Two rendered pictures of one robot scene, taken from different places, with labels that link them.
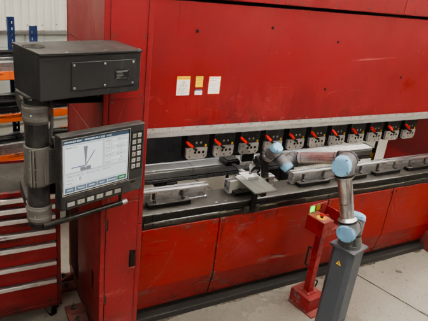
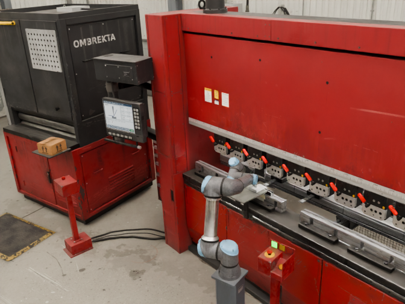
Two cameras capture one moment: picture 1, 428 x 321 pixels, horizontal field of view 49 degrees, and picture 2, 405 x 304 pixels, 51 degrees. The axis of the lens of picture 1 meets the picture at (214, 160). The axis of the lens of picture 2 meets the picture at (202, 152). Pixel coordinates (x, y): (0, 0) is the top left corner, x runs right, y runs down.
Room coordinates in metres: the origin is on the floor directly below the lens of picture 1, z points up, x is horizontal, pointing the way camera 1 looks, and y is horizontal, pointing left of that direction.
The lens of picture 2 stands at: (2.17, -3.13, 2.61)
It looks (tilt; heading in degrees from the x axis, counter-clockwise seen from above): 23 degrees down; 82
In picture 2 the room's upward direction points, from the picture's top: 3 degrees counter-clockwise
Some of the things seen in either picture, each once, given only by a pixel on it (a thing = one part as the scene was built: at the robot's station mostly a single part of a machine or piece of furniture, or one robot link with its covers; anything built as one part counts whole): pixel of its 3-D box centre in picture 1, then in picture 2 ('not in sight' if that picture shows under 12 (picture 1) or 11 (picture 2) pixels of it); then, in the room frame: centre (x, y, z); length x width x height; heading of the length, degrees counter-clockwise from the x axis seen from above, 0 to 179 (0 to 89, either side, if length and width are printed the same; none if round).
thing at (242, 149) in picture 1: (246, 140); (258, 156); (3.02, -0.21, 1.26); 0.15 x 0.09 x 0.17; 121
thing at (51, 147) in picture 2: not in sight; (50, 145); (1.20, 1.04, 1.04); 0.30 x 0.26 x 0.12; 135
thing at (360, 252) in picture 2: (351, 176); (370, 258); (3.49, -1.12, 0.89); 0.30 x 0.05 x 0.03; 121
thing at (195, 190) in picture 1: (172, 193); (215, 174); (2.75, 0.25, 0.92); 0.50 x 0.06 x 0.10; 121
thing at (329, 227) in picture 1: (324, 219); (276, 260); (2.97, -0.84, 0.75); 0.20 x 0.16 x 0.18; 129
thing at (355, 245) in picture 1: (351, 237); (229, 266); (2.62, -0.94, 0.82); 0.15 x 0.15 x 0.10
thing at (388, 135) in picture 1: (389, 128); not in sight; (3.73, -1.41, 1.26); 0.15 x 0.09 x 0.17; 121
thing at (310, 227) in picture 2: (313, 181); (317, 232); (3.29, -0.78, 0.89); 0.30 x 0.05 x 0.03; 121
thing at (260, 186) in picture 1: (255, 183); (247, 193); (2.90, -0.30, 1.00); 0.26 x 0.18 x 0.01; 31
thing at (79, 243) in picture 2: not in sight; (72, 215); (1.35, 0.70, 0.41); 0.25 x 0.20 x 0.83; 31
